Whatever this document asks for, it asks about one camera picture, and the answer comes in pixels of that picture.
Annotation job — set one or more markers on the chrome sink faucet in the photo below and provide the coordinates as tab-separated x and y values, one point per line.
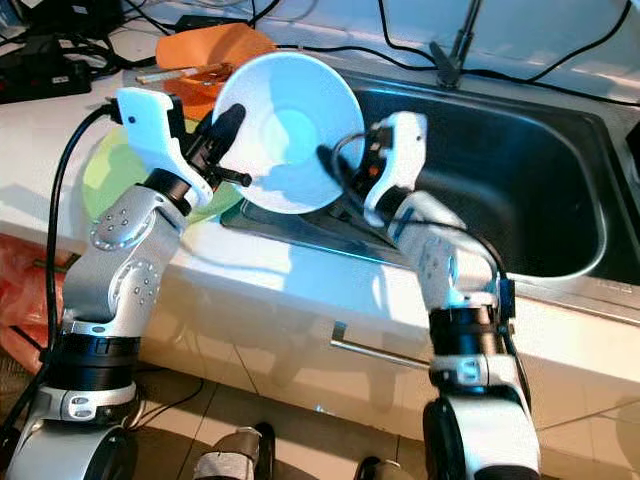
442	62

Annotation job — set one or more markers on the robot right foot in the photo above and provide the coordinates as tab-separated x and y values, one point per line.
380	470

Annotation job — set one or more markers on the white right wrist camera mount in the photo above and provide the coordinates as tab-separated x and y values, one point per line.
405	150

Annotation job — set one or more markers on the wooden chopstick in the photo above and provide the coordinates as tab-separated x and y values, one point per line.
170	77
170	72

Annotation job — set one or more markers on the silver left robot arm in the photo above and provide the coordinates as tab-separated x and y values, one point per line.
130	270

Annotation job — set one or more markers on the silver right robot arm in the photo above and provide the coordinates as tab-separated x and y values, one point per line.
450	270

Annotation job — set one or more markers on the white bowl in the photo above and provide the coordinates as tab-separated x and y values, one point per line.
290	120

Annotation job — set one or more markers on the light green plate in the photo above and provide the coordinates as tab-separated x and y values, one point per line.
110	170

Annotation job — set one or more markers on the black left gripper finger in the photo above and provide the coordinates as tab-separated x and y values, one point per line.
226	132
232	177

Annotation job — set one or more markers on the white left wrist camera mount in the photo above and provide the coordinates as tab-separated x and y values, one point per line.
150	125

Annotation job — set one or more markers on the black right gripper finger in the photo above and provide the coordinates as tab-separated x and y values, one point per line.
343	172

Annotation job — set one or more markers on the orange bowl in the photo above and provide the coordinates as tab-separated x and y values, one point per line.
210	45

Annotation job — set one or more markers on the orange plastic bag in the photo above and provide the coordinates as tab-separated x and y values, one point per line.
20	300

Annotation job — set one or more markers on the black power strip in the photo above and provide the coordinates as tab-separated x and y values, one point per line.
40	75

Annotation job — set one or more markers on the stainless steel sink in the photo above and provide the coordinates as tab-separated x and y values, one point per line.
540	170

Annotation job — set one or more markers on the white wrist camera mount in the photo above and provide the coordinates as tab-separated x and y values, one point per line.
405	150
150	125

